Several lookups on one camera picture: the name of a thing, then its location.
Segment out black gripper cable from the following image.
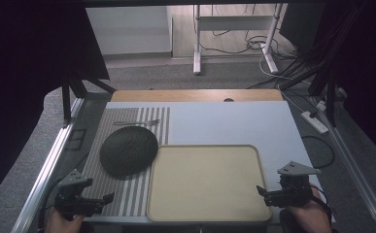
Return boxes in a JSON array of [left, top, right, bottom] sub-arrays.
[[38, 176, 67, 229]]

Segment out white power strip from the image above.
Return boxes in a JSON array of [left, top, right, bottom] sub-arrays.
[[301, 111, 329, 135]]

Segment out beige plastic tray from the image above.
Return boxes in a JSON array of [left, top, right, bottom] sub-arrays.
[[146, 144, 273, 223]]

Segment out aluminium rail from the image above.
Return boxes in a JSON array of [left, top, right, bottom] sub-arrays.
[[308, 96, 376, 233], [10, 97, 86, 233]]

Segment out black looped cable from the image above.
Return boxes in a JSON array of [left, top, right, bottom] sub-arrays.
[[301, 134, 336, 170]]

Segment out dark round bowl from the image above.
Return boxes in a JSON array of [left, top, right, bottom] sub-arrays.
[[99, 125, 160, 178]]

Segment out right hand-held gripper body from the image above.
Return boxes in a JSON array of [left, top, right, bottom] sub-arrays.
[[271, 160, 322, 209]]

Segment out black stand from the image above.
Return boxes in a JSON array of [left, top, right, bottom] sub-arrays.
[[60, 70, 117, 124], [307, 64, 339, 128]]

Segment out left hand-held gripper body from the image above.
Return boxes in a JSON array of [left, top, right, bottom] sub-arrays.
[[53, 169, 94, 222]]

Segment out silver metal fork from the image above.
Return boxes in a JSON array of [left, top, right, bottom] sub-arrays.
[[113, 118, 161, 127]]

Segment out white floor cable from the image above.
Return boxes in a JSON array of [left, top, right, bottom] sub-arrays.
[[258, 54, 310, 113]]

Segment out white cabinet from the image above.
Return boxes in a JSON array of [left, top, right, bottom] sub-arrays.
[[85, 6, 174, 56]]

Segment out black floor cables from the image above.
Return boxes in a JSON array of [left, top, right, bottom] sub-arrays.
[[200, 4, 298, 61]]

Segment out black curtain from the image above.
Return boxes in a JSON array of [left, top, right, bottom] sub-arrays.
[[0, 0, 111, 210], [279, 0, 376, 156]]

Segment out person's left hand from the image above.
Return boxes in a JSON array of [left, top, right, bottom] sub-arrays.
[[45, 207, 85, 233]]

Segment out person's right hand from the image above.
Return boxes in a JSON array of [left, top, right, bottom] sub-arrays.
[[285, 183, 333, 233]]

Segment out grey striped placemat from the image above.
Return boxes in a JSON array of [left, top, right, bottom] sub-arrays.
[[81, 107, 171, 217]]

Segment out white metal desk frame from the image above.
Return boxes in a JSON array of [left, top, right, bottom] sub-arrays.
[[192, 3, 284, 76]]

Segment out wooden table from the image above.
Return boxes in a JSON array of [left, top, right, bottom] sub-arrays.
[[111, 88, 285, 103]]

